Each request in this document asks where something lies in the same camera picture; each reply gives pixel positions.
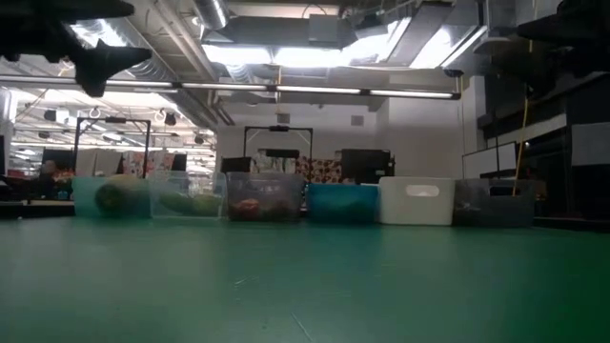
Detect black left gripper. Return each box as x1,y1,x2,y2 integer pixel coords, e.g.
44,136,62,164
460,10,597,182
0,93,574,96
0,0,153,96

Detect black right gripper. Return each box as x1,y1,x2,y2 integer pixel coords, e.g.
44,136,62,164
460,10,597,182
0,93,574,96
517,0,610,77

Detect orange chili pepper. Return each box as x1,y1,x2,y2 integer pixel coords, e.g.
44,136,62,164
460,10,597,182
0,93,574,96
232,198,262,221

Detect black monitor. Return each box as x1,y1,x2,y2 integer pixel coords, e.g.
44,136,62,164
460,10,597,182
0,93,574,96
338,148,396,185
38,148,77,186

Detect long ceiling light bar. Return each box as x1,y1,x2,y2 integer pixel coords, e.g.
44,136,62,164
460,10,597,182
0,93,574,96
0,75,462,101

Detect framed glass board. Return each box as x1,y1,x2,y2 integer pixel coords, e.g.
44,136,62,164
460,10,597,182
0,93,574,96
460,141,519,181

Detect person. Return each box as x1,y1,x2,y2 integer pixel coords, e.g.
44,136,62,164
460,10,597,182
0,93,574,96
36,159,62,199

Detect teal green plastic basket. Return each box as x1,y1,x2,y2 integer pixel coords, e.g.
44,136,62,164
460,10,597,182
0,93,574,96
71,174,153,219

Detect clear plastic basket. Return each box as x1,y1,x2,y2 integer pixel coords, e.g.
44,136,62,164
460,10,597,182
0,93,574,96
148,170,229,220

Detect smoky translucent grey basket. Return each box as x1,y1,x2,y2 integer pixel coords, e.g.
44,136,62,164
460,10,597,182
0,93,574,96
451,177,538,228

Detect grey ceiling box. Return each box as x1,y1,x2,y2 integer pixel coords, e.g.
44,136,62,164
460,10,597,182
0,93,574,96
307,12,345,45

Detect dark grey plastic basket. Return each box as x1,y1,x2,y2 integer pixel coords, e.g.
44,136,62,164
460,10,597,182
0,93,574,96
225,171,307,223

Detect white plastic basket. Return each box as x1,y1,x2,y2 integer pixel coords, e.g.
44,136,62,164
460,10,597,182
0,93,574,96
378,176,457,227

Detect floral patterned panel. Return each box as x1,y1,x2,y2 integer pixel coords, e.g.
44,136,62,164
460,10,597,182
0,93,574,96
295,158,343,185

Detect blue plastic basket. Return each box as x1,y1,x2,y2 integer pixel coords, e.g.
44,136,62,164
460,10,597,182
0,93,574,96
305,183,381,225

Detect black metal rig frame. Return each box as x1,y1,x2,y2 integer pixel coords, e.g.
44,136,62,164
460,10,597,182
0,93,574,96
73,116,153,180
243,125,315,161

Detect yellow hanging strap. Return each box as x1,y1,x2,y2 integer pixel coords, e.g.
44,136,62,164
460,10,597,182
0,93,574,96
512,92,531,197

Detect silver ventilation duct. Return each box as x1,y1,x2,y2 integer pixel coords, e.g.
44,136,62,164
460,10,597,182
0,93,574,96
193,0,230,30

